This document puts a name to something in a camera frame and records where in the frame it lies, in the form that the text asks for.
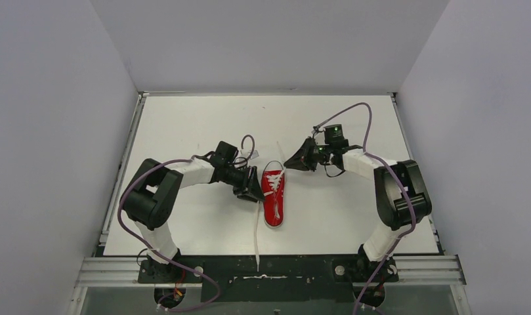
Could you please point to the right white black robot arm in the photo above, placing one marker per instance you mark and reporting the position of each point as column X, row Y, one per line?
column 401, row 197

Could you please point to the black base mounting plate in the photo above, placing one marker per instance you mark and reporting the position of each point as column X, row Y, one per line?
column 282, row 278

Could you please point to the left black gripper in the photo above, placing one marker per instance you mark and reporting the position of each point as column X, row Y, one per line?
column 248, row 182

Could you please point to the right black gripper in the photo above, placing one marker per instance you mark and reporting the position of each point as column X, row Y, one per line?
column 302, row 160

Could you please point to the red canvas sneaker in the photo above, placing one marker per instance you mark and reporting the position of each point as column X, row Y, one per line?
column 273, row 181

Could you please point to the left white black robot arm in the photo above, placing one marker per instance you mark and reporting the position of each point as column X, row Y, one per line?
column 148, row 201

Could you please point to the white shoelace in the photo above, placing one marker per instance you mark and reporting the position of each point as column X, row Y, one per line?
column 260, row 213

